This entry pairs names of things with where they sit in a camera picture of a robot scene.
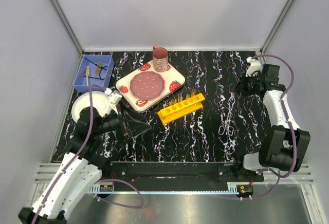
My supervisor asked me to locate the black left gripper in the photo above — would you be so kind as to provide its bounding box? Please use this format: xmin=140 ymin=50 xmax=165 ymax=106
xmin=94 ymin=100 xmax=152 ymax=137

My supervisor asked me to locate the yellow plastic test tube rack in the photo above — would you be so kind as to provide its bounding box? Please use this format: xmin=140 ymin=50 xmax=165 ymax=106
xmin=157 ymin=94 xmax=205 ymax=125

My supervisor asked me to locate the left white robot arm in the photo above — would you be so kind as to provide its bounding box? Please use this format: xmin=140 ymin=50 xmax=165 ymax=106
xmin=18 ymin=105 xmax=151 ymax=223

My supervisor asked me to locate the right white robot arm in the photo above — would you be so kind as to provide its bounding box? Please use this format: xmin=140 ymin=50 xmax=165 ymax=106
xmin=233 ymin=59 xmax=310 ymax=181

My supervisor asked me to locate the white paper plate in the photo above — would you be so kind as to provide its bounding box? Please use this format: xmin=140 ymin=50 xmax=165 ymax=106
xmin=71 ymin=91 xmax=111 ymax=123

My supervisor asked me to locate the white strawberry serving tray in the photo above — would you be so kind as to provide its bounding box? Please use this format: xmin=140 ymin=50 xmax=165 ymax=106
xmin=116 ymin=60 xmax=186 ymax=113

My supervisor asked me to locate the pink polka dot plate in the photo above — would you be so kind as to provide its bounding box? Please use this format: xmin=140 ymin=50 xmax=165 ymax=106
xmin=129 ymin=71 xmax=165 ymax=100

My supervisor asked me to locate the blue plastic bin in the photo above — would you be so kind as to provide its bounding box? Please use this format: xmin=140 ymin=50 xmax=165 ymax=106
xmin=73 ymin=54 xmax=114 ymax=93

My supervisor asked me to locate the pink patterned mug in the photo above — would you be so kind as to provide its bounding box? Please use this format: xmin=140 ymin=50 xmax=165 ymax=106
xmin=152 ymin=46 xmax=169 ymax=72

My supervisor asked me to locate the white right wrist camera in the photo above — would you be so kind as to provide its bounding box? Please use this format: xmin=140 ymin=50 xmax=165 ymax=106
xmin=245 ymin=57 xmax=262 ymax=77

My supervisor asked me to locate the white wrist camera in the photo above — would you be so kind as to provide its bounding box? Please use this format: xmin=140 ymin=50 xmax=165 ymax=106
xmin=245 ymin=57 xmax=262 ymax=77
xmin=104 ymin=88 xmax=122 ymax=114

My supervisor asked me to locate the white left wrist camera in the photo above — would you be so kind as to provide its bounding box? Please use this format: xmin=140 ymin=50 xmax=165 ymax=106
xmin=104 ymin=88 xmax=122 ymax=114

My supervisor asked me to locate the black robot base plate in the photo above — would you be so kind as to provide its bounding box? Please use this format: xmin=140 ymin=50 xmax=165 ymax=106
xmin=102 ymin=162 xmax=264 ymax=188

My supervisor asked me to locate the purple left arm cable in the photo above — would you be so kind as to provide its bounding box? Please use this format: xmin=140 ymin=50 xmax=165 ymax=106
xmin=30 ymin=84 xmax=144 ymax=224

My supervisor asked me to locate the white slotted cable duct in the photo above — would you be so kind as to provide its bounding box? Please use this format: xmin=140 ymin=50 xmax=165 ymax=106
xmin=86 ymin=182 xmax=238 ymax=195

